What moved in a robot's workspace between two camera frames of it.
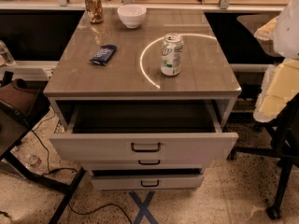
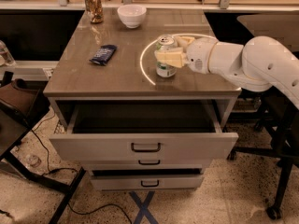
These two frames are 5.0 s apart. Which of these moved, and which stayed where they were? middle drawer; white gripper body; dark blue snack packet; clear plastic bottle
Moved: white gripper body
Stayed: dark blue snack packet; clear plastic bottle; middle drawer
